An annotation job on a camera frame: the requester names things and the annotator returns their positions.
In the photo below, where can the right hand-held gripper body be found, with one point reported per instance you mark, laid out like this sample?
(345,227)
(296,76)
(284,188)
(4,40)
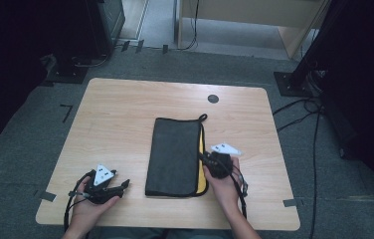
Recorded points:
(220,166)

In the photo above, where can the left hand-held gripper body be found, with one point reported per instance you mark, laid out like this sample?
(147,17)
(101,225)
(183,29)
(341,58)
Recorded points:
(97,192)

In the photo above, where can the dark grey cloth bag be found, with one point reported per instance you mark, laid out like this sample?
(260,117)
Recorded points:
(173,159)

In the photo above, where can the person's left hand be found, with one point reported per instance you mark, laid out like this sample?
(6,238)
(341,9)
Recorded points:
(85,214)

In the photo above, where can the person's right hand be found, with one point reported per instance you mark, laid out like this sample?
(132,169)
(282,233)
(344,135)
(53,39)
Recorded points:
(226,192)

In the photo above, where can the grey tape strip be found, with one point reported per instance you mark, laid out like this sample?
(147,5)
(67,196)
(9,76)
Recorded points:
(291,202)
(48,196)

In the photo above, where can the round black table grommet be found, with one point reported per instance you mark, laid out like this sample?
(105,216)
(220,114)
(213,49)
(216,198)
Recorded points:
(213,99)

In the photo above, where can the black angled floor tape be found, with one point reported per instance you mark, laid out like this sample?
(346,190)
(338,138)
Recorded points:
(66,111)

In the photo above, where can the short black floor tape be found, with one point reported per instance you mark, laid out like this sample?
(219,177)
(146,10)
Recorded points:
(165,48)
(125,46)
(139,46)

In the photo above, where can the black metal stand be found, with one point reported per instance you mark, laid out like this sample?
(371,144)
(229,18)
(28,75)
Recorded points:
(302,76)

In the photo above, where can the light wooden desk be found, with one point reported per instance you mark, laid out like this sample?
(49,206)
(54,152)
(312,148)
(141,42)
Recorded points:
(251,15)

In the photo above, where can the dark curtain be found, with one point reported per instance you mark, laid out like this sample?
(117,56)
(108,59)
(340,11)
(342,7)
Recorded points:
(9,66)
(367,83)

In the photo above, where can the black cabinet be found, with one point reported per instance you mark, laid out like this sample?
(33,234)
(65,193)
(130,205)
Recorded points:
(107,23)

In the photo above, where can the black stand base plate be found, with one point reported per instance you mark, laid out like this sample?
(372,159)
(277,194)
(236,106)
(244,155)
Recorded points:
(65,74)

